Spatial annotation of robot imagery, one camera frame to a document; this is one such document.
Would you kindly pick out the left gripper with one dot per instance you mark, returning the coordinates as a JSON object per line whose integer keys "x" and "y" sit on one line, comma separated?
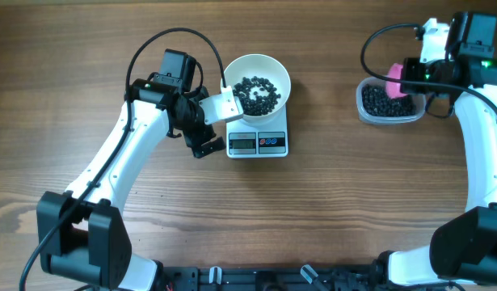
{"x": 206, "y": 132}

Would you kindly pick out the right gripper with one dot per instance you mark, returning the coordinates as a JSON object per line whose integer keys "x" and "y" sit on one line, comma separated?
{"x": 410, "y": 66}

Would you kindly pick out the pink scoop with blue handle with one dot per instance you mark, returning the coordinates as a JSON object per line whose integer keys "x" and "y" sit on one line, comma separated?
{"x": 393, "y": 89}

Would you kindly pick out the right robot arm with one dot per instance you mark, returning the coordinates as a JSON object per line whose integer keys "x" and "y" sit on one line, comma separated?
{"x": 457, "y": 60}

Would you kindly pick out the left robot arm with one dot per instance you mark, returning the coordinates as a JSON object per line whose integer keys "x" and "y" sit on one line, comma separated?
{"x": 81, "y": 232}

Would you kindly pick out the white digital kitchen scale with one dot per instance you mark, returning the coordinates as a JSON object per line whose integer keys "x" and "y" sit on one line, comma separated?
{"x": 266, "y": 138}

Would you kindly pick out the white plastic bowl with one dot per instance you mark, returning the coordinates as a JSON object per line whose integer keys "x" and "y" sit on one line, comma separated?
{"x": 261, "y": 66}

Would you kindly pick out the black beans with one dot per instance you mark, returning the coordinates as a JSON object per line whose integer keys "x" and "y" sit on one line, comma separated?
{"x": 259, "y": 97}

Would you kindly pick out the clear plastic container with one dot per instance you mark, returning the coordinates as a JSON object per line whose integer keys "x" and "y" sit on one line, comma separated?
{"x": 377, "y": 117}

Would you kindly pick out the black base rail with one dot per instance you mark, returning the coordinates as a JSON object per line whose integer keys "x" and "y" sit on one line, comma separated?
{"x": 350, "y": 278}

